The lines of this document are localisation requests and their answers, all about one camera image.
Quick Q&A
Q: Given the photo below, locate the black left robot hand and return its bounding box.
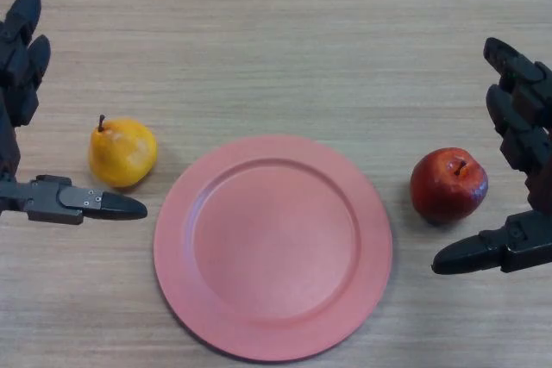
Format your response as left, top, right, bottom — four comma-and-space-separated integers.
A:
0, 0, 148, 226

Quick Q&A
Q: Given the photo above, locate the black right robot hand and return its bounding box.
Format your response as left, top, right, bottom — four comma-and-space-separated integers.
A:
432, 37, 552, 275

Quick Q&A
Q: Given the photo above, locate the yellow pear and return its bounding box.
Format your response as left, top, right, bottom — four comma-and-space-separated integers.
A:
88, 114, 159, 189

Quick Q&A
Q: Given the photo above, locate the pink round plate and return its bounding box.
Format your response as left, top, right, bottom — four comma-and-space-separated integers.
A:
153, 134, 394, 363

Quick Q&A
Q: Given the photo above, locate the red apple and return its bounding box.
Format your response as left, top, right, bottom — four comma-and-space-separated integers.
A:
410, 147, 490, 225

